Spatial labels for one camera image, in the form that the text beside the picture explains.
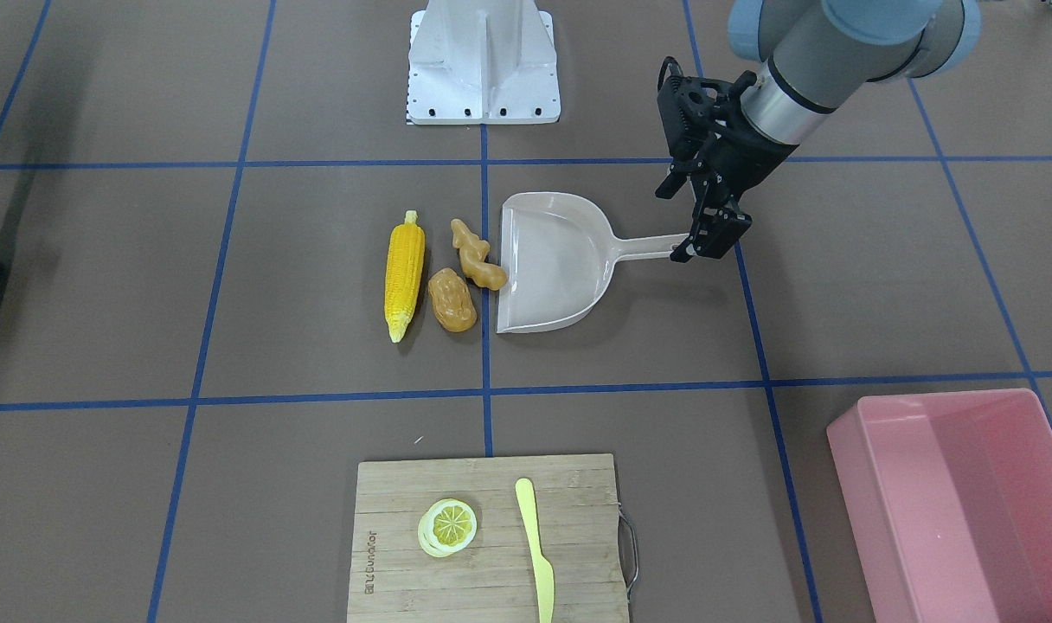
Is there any wooden cutting board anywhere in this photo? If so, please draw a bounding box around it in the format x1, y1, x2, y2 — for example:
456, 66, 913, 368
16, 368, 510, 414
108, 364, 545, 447
345, 453, 630, 622

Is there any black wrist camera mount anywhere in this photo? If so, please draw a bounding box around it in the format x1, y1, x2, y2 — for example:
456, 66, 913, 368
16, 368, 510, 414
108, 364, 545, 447
658, 55, 758, 162

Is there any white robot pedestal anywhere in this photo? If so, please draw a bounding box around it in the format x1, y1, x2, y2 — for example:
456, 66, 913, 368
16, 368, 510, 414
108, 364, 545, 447
405, 1, 561, 125

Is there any pink plastic bin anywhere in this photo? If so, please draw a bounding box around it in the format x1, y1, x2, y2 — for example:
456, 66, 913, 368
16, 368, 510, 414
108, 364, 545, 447
826, 388, 1052, 622

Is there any beige plastic dustpan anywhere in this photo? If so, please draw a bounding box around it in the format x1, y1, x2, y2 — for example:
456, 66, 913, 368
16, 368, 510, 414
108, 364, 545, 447
495, 192, 687, 334

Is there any brown toy potato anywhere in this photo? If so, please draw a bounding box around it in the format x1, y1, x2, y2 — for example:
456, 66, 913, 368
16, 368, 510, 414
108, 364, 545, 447
427, 267, 478, 334

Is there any yellow toy lemon slice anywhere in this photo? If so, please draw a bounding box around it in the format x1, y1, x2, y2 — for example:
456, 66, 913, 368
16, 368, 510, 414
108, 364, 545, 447
418, 499, 478, 557

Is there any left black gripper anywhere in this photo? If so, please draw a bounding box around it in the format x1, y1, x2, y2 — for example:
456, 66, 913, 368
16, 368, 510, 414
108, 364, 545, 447
654, 121, 798, 259

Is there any yellow toy corn cob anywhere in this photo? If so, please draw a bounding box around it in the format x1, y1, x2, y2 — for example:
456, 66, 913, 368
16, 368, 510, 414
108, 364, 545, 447
383, 209, 426, 344

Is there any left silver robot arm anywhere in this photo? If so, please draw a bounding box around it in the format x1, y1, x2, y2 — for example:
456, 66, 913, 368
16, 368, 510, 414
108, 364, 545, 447
656, 1, 982, 263

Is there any tan toy ginger root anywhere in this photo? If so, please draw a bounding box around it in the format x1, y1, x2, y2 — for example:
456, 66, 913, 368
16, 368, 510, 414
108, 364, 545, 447
450, 218, 509, 292

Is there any yellow toy knife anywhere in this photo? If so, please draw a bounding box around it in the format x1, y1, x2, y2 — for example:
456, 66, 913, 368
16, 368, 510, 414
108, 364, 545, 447
515, 478, 557, 622

